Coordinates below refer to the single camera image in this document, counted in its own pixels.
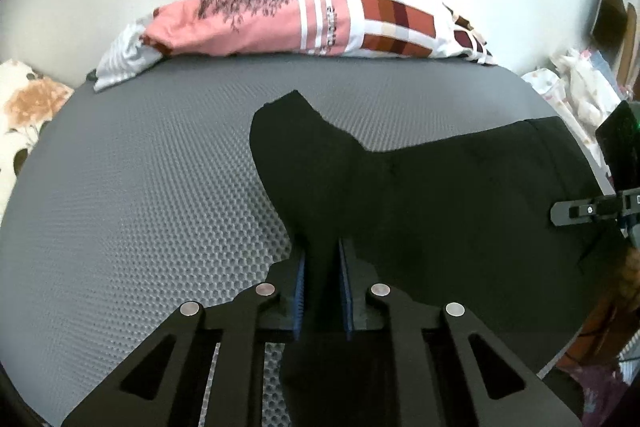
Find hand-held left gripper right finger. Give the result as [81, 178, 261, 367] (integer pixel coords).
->
[337, 237, 583, 427]

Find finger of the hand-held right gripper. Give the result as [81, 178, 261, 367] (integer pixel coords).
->
[550, 194, 623, 225]

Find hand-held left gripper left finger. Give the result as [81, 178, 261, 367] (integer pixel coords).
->
[60, 252, 307, 427]

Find black pants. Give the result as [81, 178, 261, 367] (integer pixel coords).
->
[248, 90, 621, 427]

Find white floral cloth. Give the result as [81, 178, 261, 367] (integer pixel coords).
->
[521, 48, 626, 188]

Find wooden furniture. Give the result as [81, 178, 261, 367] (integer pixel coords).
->
[590, 0, 640, 102]

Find grey mesh bed mat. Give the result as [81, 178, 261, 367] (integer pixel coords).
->
[0, 57, 601, 427]

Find pink patterned blanket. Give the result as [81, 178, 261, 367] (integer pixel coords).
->
[92, 0, 498, 92]

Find floral pillow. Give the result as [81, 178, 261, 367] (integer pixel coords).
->
[0, 59, 75, 228]

